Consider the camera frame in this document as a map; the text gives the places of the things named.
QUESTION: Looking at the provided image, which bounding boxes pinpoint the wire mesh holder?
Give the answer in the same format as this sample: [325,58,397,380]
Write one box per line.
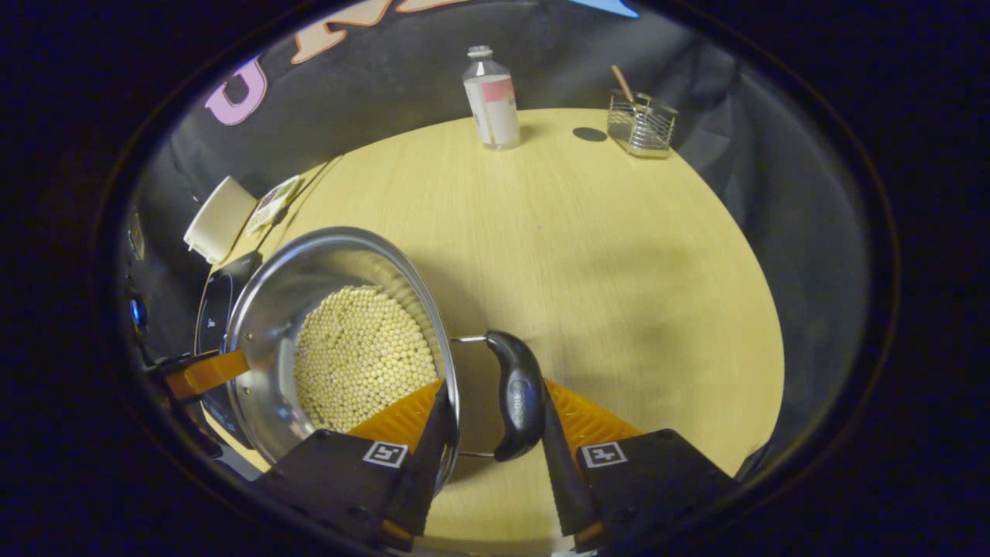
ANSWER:
[607,89,679,159]

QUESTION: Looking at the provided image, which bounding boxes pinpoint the white toaster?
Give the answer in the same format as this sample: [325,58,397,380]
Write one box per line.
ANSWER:
[184,176,258,264]

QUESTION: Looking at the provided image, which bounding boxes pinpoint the black induction cooktop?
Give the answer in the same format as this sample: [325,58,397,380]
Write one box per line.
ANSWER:
[195,251,268,469]

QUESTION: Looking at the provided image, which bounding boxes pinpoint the steel pot with black handles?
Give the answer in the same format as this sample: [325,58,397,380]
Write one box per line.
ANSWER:
[224,226,546,496]

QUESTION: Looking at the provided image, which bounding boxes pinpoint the pile of yellow soybeans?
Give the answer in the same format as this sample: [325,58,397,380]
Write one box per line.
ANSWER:
[292,285,442,434]

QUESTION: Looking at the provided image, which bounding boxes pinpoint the white divided bean dish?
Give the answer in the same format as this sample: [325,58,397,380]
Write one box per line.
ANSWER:
[246,175,302,233]

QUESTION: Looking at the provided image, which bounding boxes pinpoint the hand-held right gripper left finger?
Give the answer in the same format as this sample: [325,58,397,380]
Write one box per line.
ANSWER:
[255,379,457,552]

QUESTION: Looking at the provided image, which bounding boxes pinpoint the clear bottle with pink label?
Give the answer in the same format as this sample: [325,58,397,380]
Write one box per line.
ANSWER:
[463,45,521,150]

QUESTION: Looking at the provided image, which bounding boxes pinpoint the black backdrop cloth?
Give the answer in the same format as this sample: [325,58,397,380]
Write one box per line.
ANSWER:
[116,0,875,496]

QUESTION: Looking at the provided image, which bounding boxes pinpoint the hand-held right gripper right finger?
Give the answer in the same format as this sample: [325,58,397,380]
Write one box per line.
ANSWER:
[539,379,739,554]

